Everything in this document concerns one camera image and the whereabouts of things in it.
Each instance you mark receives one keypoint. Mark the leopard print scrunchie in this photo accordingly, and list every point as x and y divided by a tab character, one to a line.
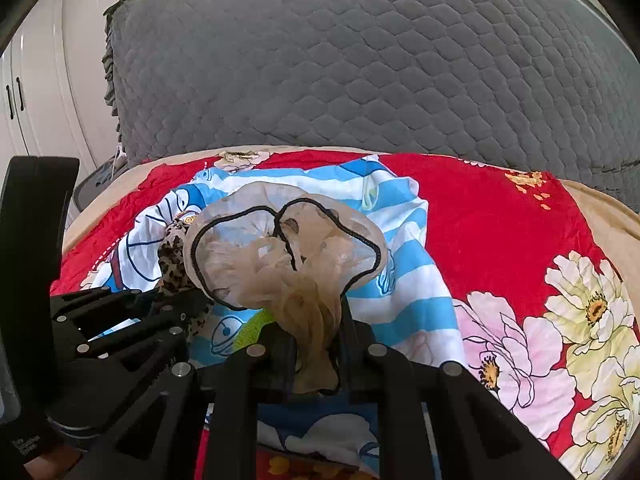
172	260

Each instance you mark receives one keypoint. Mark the grey quilted pillow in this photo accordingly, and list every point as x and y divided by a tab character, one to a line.
350	60

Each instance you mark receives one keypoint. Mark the grey chair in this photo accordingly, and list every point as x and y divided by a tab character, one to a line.
95	180

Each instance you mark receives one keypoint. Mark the white wardrobe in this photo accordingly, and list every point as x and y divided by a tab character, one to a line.
45	85

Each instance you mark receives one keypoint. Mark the blue striped cartoon cloth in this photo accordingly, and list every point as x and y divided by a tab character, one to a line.
400	220

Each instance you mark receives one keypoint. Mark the green fuzzy scrunchie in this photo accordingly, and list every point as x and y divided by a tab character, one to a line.
250	332

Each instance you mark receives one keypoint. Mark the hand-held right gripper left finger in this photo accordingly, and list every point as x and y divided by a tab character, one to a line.
277	355

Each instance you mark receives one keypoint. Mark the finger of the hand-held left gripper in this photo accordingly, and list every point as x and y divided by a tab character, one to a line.
150	330
95	302

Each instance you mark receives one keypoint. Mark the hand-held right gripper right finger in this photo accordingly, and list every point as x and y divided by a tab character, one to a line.
357	355

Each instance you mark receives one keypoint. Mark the beige sheer scrunchie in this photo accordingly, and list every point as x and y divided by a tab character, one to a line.
240	250

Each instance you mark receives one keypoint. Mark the red floral blanket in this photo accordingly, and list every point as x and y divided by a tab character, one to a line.
490	220

